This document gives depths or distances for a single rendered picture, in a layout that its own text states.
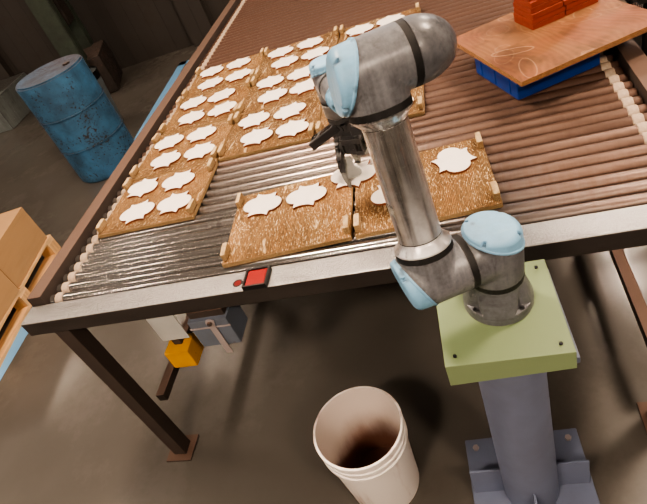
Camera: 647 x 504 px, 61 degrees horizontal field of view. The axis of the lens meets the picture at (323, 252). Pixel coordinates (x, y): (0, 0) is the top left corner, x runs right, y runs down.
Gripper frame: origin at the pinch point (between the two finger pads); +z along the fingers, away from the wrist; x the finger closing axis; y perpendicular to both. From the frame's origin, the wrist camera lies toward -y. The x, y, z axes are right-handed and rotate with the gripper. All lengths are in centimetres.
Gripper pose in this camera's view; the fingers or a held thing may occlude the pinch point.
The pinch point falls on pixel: (352, 173)
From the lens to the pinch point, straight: 161.5
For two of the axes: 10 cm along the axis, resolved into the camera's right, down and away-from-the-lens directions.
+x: 3.2, -7.1, 6.3
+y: 9.0, 0.0, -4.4
